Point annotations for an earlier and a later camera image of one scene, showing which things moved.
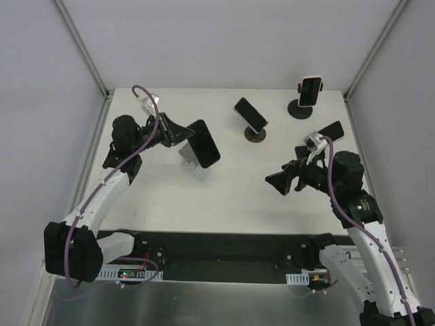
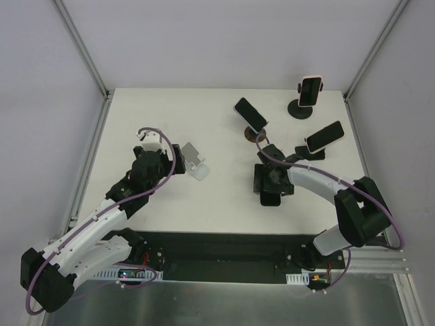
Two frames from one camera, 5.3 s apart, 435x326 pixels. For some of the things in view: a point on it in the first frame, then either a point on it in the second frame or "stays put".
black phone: (202, 144) → (268, 199)
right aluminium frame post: (393, 17) stays put
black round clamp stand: (298, 112) stays put
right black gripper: (296, 174) → (259, 178)
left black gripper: (168, 131) → (179, 159)
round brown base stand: (251, 136) stays put
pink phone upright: (310, 91) stays put
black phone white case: (249, 115) stays put
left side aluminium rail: (76, 203) stays put
